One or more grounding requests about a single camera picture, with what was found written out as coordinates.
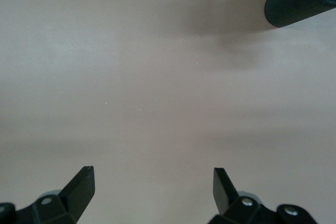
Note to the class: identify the black ribbed cylinder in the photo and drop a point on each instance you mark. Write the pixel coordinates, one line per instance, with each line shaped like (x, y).
(294, 1)

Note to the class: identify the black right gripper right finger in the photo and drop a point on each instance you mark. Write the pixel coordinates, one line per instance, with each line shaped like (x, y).
(225, 195)

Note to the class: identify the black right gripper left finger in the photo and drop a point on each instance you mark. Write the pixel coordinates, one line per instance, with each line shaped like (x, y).
(76, 195)

